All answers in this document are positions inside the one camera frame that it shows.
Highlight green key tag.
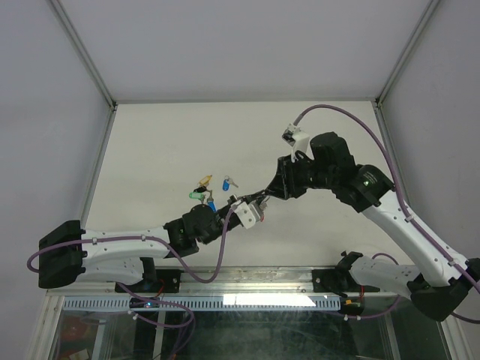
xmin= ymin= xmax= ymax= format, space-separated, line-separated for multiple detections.
xmin=189 ymin=192 xmax=205 ymax=200

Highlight yellow key tag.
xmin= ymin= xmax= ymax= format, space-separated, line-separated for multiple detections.
xmin=199 ymin=175 xmax=212 ymax=187

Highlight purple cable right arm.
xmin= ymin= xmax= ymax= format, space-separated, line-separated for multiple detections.
xmin=292 ymin=104 xmax=480 ymax=323

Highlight black key tag with keys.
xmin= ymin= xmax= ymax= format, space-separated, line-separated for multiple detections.
xmin=193 ymin=186 xmax=211 ymax=194

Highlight blue key tag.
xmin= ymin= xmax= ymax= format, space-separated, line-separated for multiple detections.
xmin=206 ymin=198 xmax=217 ymax=212
xmin=222 ymin=178 xmax=230 ymax=191

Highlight aluminium frame post left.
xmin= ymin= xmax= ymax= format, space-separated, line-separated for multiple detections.
xmin=46 ymin=0 xmax=117 ymax=111

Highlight blue key tag lower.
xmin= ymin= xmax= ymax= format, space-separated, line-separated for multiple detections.
xmin=206 ymin=198 xmax=217 ymax=212

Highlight aluminium frame post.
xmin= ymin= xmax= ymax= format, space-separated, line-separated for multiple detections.
xmin=375 ymin=0 xmax=443 ymax=107
xmin=46 ymin=0 xmax=117 ymax=111

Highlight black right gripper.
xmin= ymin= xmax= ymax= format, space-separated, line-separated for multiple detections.
xmin=265 ymin=151 xmax=336 ymax=200

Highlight white cable duct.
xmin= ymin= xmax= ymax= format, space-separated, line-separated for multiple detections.
xmin=63 ymin=294 xmax=341 ymax=312

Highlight blue key tag upper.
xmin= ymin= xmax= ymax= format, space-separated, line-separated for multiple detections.
xmin=222 ymin=178 xmax=230 ymax=191

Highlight silver key on lower blue tag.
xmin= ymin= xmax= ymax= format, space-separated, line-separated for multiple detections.
xmin=206 ymin=190 xmax=214 ymax=203

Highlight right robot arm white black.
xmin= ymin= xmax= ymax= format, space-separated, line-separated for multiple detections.
xmin=265 ymin=129 xmax=479 ymax=322

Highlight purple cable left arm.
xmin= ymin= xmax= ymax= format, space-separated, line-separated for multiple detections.
xmin=26 ymin=202 xmax=241 ymax=284

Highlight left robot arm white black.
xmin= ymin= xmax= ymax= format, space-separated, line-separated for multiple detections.
xmin=27 ymin=191 xmax=268 ymax=292

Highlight aluminium frame post right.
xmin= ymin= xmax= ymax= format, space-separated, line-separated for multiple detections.
xmin=375 ymin=0 xmax=443 ymax=107

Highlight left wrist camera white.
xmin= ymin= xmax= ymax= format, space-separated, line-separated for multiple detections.
xmin=231 ymin=199 xmax=265 ymax=230

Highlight large silver keyring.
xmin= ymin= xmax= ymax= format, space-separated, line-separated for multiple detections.
xmin=256 ymin=191 xmax=270 ymax=212

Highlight silver key on upper blue tag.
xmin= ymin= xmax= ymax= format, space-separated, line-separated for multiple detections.
xmin=224 ymin=175 xmax=239 ymax=188

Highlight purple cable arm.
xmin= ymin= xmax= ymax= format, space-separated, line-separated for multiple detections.
xmin=26 ymin=202 xmax=241 ymax=284
xmin=292 ymin=104 xmax=480 ymax=323

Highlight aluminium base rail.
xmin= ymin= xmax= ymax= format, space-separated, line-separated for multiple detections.
xmin=48 ymin=265 xmax=376 ymax=297

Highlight silver key on blue tag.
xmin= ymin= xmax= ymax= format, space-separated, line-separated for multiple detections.
xmin=224 ymin=175 xmax=239 ymax=188
xmin=206 ymin=190 xmax=214 ymax=203

